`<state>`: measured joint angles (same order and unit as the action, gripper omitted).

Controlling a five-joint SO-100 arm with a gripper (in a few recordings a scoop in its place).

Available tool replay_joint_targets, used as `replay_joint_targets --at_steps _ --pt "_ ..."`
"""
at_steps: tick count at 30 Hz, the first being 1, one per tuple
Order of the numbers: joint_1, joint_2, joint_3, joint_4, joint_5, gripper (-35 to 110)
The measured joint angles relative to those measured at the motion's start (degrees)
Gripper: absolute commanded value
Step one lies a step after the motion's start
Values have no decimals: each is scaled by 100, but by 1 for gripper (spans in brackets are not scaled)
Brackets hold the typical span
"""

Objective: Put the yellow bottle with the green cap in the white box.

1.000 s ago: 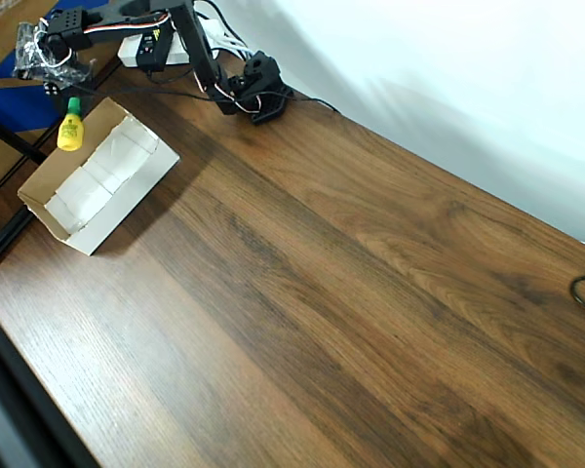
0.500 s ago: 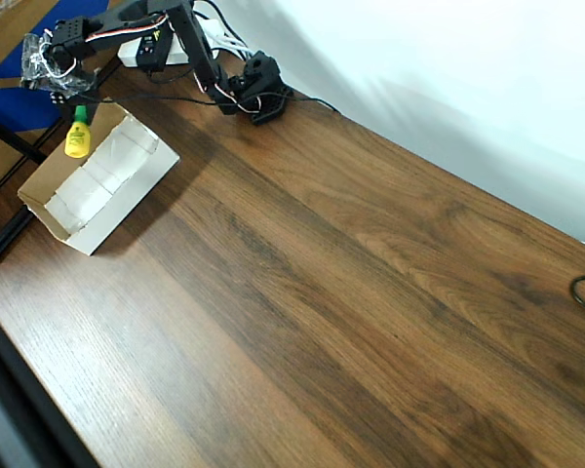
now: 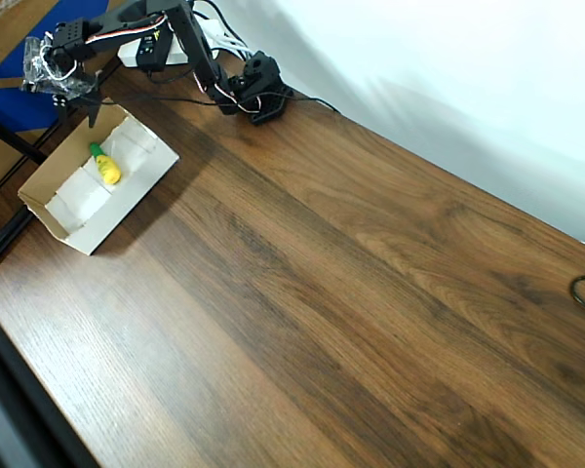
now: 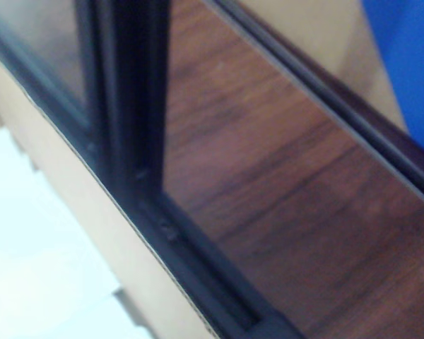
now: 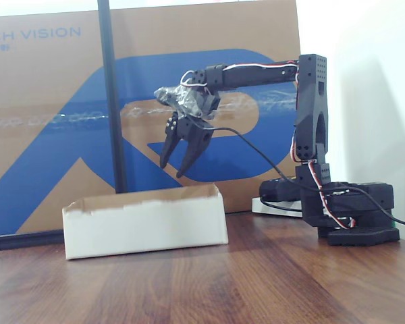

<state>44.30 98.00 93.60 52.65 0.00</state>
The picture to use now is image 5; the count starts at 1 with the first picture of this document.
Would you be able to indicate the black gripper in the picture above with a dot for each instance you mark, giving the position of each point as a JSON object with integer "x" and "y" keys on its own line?
{"x": 193, "y": 133}

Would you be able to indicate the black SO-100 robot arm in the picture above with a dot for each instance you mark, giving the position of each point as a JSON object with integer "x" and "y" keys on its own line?
{"x": 310, "y": 101}

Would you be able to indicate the white open cardboard box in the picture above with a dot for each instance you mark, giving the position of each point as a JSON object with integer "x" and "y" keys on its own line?
{"x": 145, "y": 229}

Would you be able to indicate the black upright pole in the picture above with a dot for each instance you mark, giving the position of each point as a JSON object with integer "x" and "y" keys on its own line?
{"x": 111, "y": 101}

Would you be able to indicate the black power adapter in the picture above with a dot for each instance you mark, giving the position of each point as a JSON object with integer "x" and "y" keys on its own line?
{"x": 280, "y": 189}

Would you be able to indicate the white power strip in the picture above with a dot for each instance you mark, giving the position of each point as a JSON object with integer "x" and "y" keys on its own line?
{"x": 276, "y": 212}

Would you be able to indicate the large brown blue-printed carton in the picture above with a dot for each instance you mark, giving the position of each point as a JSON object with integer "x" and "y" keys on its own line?
{"x": 189, "y": 33}

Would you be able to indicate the black flat base bar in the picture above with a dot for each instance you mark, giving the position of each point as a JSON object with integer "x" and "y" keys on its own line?
{"x": 20, "y": 241}

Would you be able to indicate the green clamp piece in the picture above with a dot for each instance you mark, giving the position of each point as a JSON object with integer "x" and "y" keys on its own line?
{"x": 393, "y": 223}

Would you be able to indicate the tape-wrapped black camera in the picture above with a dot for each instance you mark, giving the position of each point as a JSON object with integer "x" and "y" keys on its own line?
{"x": 185, "y": 99}

